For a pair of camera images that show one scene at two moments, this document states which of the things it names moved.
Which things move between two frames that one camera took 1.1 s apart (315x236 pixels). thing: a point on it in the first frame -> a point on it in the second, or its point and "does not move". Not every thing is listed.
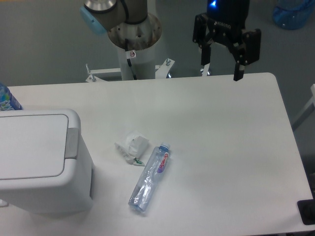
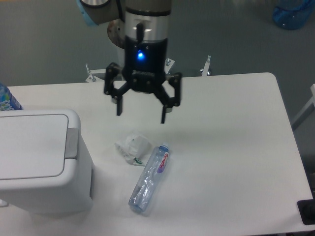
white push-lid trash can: x=45 y=166 does not move
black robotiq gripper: x=227 y=19 -> x=145 y=63
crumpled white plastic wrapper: x=132 y=148 does not move
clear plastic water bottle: x=150 y=178 does not move
